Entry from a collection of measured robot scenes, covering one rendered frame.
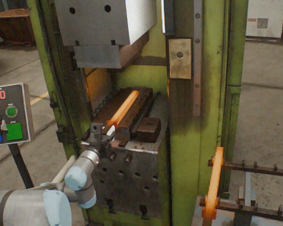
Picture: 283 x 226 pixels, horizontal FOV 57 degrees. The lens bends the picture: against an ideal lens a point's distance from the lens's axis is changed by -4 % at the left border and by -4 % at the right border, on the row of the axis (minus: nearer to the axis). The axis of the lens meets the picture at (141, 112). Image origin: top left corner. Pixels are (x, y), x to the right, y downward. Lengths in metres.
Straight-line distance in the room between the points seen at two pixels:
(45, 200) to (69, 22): 0.72
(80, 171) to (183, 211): 0.90
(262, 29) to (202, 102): 5.19
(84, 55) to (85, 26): 0.12
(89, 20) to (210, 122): 0.70
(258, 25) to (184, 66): 5.24
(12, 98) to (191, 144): 0.89
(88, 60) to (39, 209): 0.68
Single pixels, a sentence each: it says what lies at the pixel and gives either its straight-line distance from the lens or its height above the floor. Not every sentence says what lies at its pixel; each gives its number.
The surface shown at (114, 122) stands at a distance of 1.21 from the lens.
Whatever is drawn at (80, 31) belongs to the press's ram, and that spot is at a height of 1.42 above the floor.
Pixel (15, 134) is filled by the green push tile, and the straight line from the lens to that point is 1.36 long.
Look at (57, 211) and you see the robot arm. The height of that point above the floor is 1.18.
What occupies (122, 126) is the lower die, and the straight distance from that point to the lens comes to 1.22.
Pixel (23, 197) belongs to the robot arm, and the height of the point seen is 1.19.
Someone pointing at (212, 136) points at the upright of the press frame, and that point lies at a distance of 1.33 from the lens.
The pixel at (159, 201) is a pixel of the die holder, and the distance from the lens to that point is 1.39.
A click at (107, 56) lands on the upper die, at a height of 1.32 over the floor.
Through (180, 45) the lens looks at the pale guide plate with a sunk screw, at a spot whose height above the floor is 1.33.
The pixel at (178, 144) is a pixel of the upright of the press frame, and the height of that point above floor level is 0.82.
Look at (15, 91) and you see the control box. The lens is 1.37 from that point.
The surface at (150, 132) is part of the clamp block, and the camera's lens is 1.19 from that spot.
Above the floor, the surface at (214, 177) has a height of 0.95.
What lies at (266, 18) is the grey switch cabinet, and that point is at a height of 0.51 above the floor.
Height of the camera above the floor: 1.64
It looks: 29 degrees down
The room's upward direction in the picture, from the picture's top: 5 degrees counter-clockwise
